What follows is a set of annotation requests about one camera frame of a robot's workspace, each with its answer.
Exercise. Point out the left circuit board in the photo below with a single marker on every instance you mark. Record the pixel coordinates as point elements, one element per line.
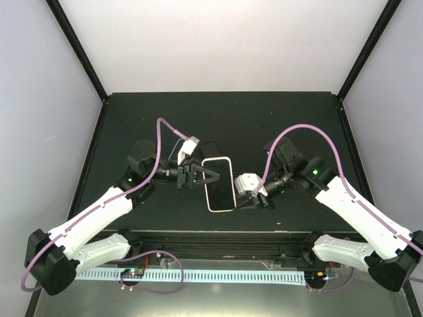
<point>132,273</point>

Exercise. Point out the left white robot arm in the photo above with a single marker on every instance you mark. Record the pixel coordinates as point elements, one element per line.
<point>56,257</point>

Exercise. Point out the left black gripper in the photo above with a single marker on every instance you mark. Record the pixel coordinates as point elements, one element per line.
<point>187,172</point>

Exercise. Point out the left black frame post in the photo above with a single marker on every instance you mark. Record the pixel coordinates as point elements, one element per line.
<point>77,47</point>

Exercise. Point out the right black frame post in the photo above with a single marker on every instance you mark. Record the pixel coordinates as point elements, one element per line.
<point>376,33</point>

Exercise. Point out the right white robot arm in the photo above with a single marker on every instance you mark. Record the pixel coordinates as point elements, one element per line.
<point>389,252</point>

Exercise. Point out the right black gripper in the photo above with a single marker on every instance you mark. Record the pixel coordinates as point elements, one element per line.
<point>265,202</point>

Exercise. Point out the black phone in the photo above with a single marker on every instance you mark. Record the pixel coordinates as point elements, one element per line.
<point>209,150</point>

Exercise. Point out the phone in blue case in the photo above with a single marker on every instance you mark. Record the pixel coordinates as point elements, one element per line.
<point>175,147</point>

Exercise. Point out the black frame post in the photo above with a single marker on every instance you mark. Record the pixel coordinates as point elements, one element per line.
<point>77,47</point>
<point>376,33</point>

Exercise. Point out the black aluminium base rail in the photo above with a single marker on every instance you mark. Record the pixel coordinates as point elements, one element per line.
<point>293,248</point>

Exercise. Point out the black foam table mat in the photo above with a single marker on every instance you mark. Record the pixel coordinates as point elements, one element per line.
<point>241,124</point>

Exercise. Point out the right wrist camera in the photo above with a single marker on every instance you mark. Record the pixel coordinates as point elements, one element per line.
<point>249,182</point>

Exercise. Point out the white slotted cable duct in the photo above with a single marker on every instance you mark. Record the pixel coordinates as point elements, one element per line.
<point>199,276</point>

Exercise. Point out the circuit board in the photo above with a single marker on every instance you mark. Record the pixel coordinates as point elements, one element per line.
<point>132,273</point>
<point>316,276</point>

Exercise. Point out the right circuit board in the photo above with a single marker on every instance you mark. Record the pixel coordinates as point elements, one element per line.
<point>316,276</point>

